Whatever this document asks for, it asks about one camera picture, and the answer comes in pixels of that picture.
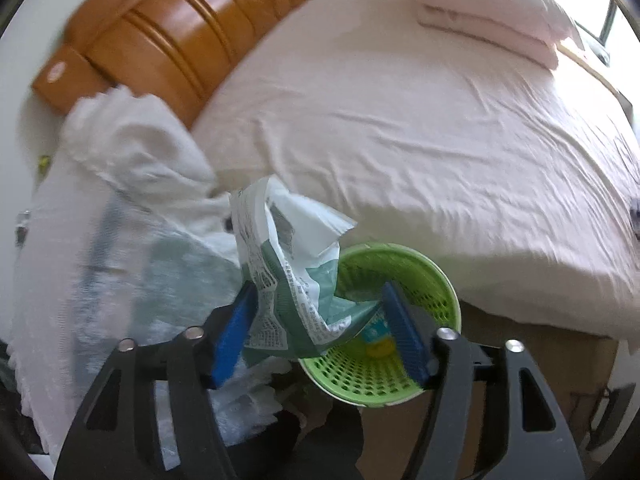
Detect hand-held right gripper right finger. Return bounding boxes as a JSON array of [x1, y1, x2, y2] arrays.
[[381, 281, 587, 480]]

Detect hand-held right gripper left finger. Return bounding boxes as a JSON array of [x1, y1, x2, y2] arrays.
[[52, 280, 258, 480]]

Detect green plastic basket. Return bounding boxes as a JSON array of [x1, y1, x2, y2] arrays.
[[297, 242, 462, 406]]

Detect teal and white wrapper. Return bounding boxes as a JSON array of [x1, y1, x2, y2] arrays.
[[229, 175, 383, 361]]

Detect dark cloth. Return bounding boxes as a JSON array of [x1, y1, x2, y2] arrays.
[[270, 395, 366, 480]]

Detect white lace tablecloth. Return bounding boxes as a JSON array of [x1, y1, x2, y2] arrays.
[[10, 85, 301, 466]]

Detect bed with pink sheet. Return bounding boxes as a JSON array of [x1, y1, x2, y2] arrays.
[[192, 0, 640, 461]]

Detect wooden headboard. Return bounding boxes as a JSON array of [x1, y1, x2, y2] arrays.
[[31, 0, 328, 128]]

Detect window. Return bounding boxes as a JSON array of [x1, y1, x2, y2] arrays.
[[527, 0, 640, 68]]

